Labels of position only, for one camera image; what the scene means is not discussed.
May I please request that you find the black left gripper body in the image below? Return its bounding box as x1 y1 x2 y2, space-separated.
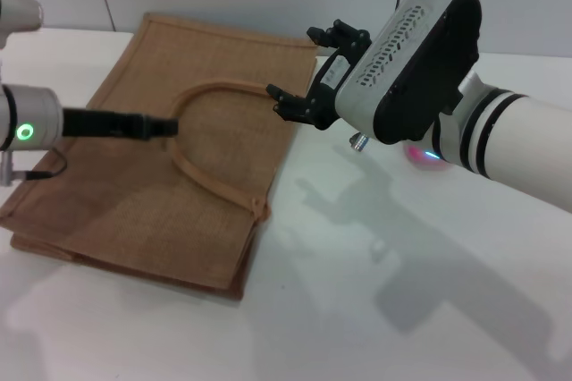
61 106 151 140

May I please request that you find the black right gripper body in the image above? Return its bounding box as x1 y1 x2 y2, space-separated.
311 52 358 131

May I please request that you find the brown jute handbag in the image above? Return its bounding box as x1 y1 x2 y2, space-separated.
0 12 321 304

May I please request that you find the pink peach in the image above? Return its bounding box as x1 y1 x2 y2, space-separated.
401 143 455 172

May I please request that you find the silver cable connector plug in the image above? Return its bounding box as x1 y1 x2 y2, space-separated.
0 150 23 188
348 131 370 151

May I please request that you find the black thin cable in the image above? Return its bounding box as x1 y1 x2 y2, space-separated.
20 148 68 181

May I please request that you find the left wrist camera housing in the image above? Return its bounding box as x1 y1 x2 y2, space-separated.
0 0 45 49

